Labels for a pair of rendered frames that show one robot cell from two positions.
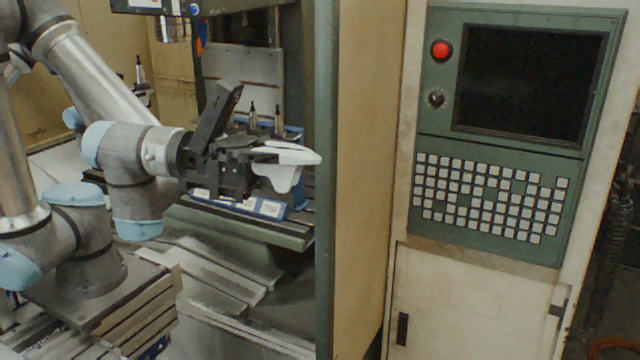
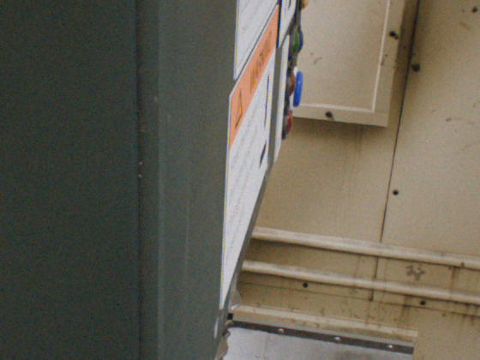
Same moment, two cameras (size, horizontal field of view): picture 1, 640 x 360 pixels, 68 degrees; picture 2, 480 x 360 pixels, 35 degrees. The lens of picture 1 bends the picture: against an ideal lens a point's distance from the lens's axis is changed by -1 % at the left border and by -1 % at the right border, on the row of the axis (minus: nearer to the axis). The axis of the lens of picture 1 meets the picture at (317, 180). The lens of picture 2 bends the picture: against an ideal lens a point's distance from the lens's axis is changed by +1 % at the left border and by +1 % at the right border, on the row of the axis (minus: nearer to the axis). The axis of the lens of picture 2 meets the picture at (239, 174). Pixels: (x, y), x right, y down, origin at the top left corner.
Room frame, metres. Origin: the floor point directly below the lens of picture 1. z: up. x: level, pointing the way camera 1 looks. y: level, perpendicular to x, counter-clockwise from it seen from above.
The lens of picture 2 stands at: (1.96, 0.96, 1.87)
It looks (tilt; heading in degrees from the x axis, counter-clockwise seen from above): 27 degrees down; 251
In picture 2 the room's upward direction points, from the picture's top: 3 degrees clockwise
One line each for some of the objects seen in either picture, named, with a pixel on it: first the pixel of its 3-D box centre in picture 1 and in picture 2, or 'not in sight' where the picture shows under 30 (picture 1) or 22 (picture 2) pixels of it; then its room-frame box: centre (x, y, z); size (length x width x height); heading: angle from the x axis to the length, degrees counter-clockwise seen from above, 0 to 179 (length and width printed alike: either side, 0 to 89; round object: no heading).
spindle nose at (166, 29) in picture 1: (173, 25); not in sight; (2.05, 0.59, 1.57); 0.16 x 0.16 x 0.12
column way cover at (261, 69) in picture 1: (243, 96); not in sight; (2.44, 0.38, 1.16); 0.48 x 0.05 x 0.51; 63
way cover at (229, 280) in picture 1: (169, 264); not in sight; (1.60, 0.59, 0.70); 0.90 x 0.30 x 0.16; 63
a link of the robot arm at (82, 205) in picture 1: (75, 216); not in sight; (0.88, 0.51, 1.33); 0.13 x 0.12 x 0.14; 163
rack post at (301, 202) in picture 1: (299, 172); not in sight; (1.73, 0.07, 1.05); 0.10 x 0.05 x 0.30; 153
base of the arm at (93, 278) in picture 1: (88, 260); not in sight; (0.89, 0.51, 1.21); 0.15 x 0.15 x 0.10
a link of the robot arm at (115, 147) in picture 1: (125, 149); not in sight; (0.69, 0.29, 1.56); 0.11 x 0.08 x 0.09; 73
